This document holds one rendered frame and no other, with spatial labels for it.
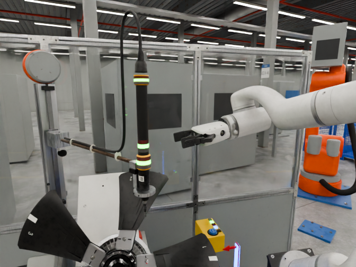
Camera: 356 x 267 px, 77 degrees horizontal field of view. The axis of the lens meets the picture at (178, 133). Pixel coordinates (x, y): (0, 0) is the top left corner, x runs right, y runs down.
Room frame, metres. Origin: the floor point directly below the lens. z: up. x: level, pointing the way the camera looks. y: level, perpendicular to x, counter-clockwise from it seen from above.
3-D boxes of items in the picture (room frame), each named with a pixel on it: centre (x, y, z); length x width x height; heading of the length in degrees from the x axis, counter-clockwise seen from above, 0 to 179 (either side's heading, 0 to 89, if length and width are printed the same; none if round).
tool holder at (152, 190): (0.68, 0.12, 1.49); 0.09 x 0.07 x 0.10; 50
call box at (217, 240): (1.05, -0.16, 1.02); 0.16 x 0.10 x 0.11; 15
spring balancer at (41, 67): (1.13, 0.66, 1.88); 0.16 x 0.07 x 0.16; 140
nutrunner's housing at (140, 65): (0.67, 0.11, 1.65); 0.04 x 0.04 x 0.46
